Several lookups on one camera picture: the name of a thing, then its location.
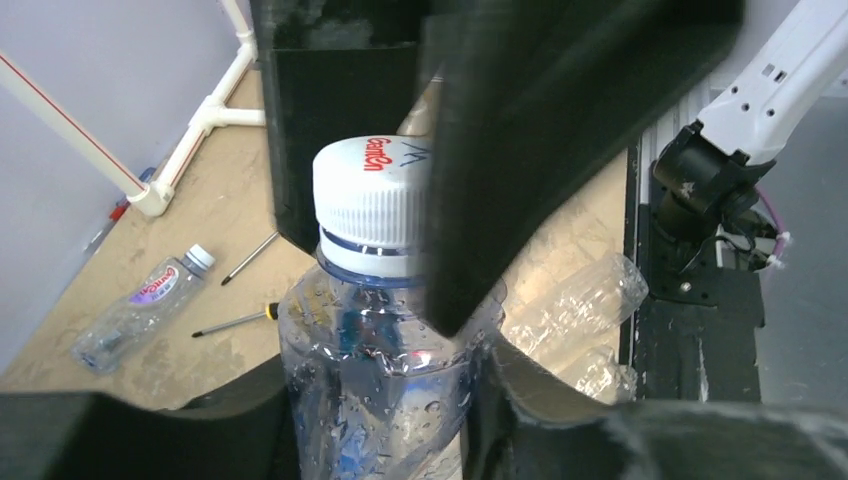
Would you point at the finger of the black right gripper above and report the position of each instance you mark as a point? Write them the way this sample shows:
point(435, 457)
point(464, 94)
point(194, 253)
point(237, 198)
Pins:
point(330, 70)
point(537, 98)

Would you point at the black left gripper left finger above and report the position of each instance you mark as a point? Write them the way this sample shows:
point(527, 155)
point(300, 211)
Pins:
point(228, 433)

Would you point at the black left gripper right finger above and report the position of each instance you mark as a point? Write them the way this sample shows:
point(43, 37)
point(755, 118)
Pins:
point(524, 423)

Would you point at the clear crushed bottle white cap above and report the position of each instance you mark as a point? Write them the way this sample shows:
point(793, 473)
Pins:
point(577, 313)

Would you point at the clear bottle blue label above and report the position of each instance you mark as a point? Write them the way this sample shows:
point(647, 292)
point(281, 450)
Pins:
point(375, 392)

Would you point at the lower Pepsi bottle blue cap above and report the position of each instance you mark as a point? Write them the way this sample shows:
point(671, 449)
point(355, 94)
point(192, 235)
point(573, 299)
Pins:
point(597, 374)

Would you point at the long yellow black screwdriver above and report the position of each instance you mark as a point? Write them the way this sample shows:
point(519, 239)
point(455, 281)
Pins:
point(270, 311)

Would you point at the short yellow black screwdriver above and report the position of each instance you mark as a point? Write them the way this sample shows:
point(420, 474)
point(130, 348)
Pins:
point(250, 258)

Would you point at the clear bottle purple label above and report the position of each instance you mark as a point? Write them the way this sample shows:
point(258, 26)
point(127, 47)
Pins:
point(133, 320)

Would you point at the black metal base frame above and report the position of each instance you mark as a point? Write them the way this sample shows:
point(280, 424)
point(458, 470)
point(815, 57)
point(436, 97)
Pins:
point(693, 233)

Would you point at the white PVC pipe frame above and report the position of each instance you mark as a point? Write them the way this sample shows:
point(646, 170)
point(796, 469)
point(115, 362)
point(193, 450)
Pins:
point(132, 72)

